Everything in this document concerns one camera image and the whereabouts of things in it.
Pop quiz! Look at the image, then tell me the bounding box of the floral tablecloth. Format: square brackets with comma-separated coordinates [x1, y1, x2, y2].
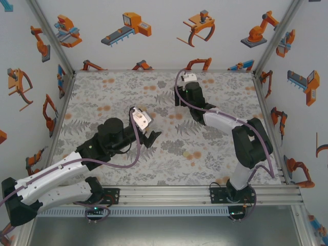
[52, 70, 284, 187]

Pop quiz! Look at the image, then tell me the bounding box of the thin aluminium table rail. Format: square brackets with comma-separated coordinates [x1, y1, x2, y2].
[73, 68, 256, 74]

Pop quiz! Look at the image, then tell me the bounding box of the aluminium side rail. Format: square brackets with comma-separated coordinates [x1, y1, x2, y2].
[252, 73, 293, 185]
[46, 71, 76, 165]

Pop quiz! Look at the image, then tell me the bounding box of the aluminium frame rail with slots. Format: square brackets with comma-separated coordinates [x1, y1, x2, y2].
[55, 184, 304, 207]

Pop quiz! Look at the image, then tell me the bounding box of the slotted grey cable duct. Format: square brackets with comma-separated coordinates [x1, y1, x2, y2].
[37, 207, 230, 218]

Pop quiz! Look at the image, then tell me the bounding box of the aluminium corner post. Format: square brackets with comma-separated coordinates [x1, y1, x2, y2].
[252, 0, 305, 77]
[25, 0, 77, 77]

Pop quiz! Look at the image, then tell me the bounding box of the aluminium frame leg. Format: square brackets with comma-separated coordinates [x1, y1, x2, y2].
[291, 204, 318, 246]

